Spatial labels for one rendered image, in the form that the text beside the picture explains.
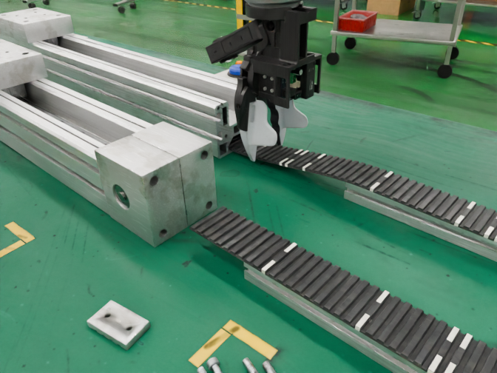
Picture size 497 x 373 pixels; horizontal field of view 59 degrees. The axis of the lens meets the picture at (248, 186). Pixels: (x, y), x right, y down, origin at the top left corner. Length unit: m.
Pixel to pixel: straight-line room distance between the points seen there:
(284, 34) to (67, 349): 0.41
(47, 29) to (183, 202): 0.69
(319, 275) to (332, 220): 0.14
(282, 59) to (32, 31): 0.67
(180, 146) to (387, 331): 0.29
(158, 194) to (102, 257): 0.10
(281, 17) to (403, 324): 0.36
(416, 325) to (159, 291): 0.24
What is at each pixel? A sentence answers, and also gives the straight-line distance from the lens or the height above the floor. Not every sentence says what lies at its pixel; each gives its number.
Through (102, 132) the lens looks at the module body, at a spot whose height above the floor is 0.84.
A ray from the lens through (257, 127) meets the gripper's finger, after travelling 0.60.
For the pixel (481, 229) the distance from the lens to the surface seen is 0.52.
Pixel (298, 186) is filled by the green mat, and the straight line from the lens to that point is 0.60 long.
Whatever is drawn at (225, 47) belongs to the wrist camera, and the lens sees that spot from 0.62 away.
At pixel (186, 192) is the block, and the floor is 0.83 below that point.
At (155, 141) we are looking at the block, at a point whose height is 0.87.
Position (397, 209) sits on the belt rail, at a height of 0.79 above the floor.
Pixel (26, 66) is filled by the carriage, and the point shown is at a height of 0.89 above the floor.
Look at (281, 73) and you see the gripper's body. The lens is 0.55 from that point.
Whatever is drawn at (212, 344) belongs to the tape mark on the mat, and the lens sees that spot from 0.41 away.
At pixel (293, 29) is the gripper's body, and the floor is 0.98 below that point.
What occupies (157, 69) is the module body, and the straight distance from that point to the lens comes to 0.84.
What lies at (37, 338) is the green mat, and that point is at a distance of 0.46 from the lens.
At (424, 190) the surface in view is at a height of 0.81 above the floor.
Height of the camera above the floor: 1.10
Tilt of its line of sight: 33 degrees down
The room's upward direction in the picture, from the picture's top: 2 degrees counter-clockwise
